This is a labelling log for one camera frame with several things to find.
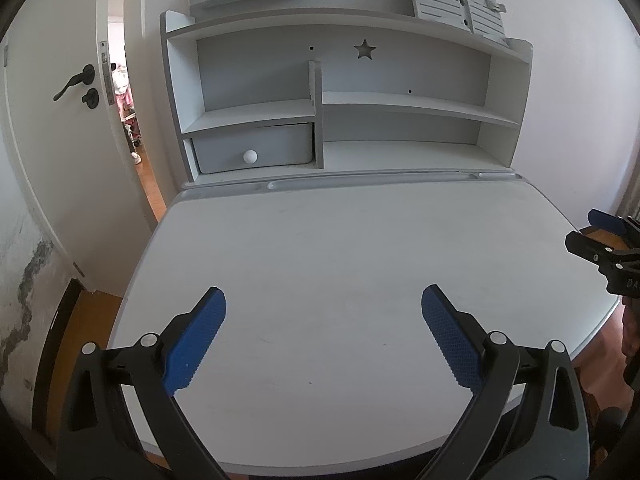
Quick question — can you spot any black frame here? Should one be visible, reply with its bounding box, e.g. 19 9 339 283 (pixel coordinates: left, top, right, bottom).
31 277 83 443

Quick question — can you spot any black door handle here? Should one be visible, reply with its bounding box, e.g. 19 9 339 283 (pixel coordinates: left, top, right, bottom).
52 65 96 102

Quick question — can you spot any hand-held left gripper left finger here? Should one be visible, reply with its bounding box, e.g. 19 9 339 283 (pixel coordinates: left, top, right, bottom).
56 286 231 480

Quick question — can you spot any metal door latch plate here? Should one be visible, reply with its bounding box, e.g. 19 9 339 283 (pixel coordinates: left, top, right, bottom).
99 40 117 107

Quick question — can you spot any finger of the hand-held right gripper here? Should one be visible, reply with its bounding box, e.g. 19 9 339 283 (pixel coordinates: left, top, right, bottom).
565 230 640 275
587 208 640 241

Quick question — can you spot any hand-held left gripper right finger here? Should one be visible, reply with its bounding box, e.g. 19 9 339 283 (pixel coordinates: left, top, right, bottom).
421 284 591 480

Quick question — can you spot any white door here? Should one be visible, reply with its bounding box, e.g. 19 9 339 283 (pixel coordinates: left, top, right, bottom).
0 0 156 296

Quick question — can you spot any grey white desk shelf unit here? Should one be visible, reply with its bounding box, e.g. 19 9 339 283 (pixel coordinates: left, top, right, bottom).
159 7 533 186

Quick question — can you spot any grey drawer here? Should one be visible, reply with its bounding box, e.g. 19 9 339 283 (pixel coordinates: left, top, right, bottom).
191 122 315 175

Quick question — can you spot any grey slatted panel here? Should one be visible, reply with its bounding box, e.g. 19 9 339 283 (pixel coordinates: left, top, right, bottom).
402 0 508 43

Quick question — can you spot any bed with pink blanket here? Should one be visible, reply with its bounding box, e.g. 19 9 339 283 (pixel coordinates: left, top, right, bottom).
570 300 640 411

